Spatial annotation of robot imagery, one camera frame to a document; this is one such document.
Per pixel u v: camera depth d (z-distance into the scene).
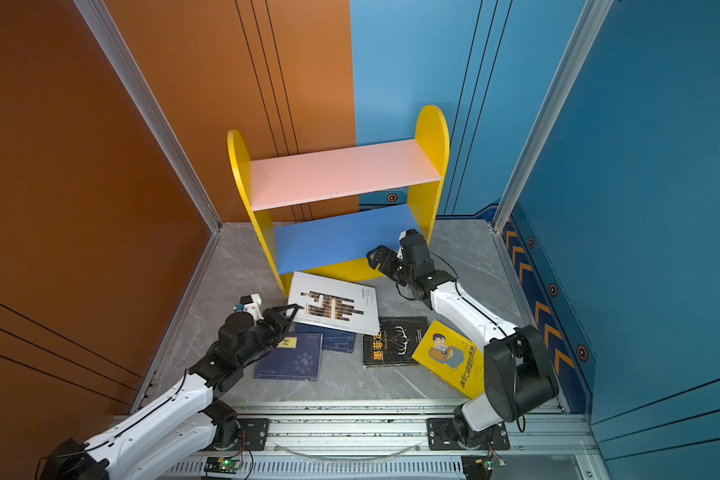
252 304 0.75
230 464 0.70
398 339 0.89
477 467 0.71
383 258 0.77
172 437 0.55
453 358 0.84
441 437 0.72
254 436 0.74
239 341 0.61
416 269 0.65
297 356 0.85
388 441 0.74
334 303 0.86
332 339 0.88
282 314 0.78
